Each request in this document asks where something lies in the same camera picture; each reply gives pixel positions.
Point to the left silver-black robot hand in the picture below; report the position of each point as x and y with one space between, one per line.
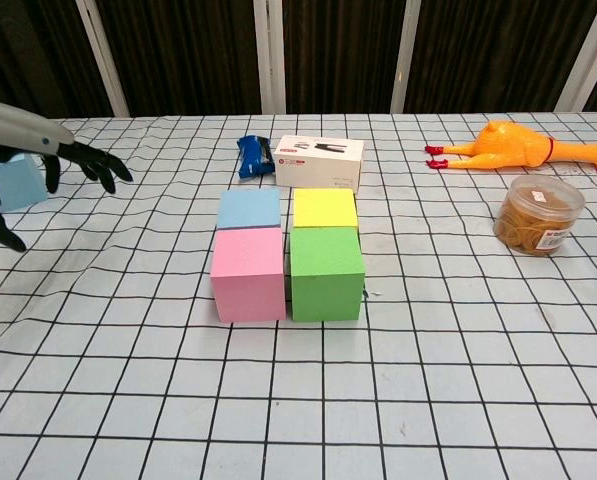
13 127

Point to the light blue foam cube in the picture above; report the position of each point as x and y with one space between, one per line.
249 209
20 187

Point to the pink foam cube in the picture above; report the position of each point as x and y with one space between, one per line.
248 280

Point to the dark brown curtain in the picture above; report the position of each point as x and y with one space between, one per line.
193 55

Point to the blue snack packet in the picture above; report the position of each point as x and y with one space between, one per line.
253 157

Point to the white black-grid tablecloth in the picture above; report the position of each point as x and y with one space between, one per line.
128 350

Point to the white cardboard product box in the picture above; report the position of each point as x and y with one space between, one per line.
320 165

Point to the yellow foam cube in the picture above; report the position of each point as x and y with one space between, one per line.
325 207

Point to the green foam cube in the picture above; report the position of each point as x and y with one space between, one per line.
325 280

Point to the orange rubber chicken toy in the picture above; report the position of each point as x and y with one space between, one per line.
513 145

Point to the clear jar of rubber bands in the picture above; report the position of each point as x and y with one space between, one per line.
538 217

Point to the white window frame bar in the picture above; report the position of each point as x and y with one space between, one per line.
404 55
103 60
585 60
269 55

